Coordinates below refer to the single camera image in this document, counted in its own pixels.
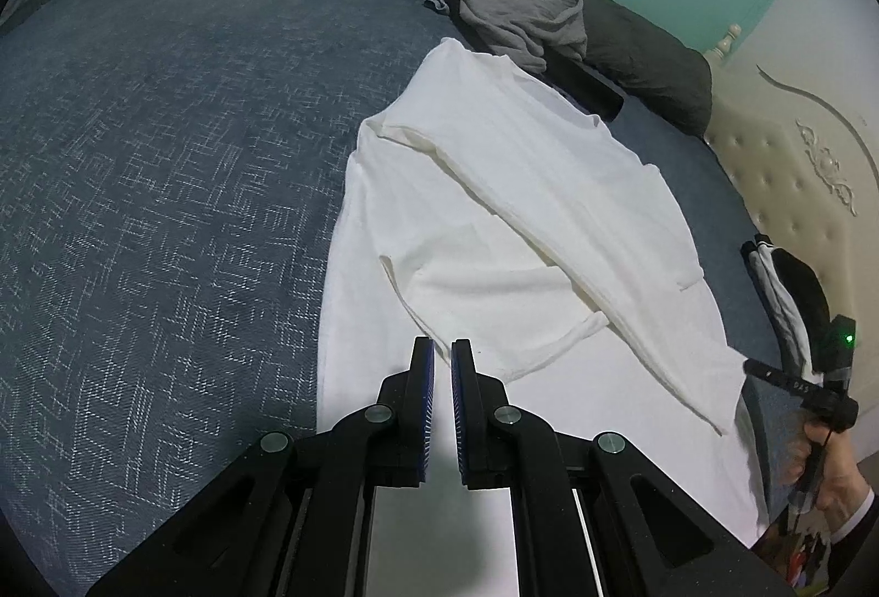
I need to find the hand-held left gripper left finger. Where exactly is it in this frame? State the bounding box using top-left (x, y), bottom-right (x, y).
top-left (86, 336), bottom-right (436, 597)

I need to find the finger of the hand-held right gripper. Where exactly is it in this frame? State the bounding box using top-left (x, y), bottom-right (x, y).
top-left (743, 358), bottom-right (791, 390)

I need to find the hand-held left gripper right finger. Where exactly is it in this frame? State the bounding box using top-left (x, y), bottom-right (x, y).
top-left (451, 338), bottom-right (791, 597)

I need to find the white long-sleeve shirt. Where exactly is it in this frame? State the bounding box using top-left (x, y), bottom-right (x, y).
top-left (316, 37), bottom-right (774, 597)

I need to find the person's right forearm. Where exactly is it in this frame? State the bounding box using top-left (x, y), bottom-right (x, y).
top-left (820, 487), bottom-right (879, 591)

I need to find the person's right hand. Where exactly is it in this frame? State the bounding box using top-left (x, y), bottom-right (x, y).
top-left (783, 419), bottom-right (873, 519)

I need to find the folded black and white garment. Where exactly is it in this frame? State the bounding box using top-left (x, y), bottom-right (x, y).
top-left (740, 233), bottom-right (835, 385)

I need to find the colourful floor clutter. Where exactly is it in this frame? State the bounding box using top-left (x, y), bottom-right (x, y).
top-left (755, 501), bottom-right (833, 591)

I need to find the cream tufted headboard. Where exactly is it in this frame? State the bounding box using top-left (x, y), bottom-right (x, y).
top-left (704, 0), bottom-right (879, 488)

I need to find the crumpled grey garment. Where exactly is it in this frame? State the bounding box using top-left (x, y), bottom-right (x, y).
top-left (457, 0), bottom-right (588, 72)

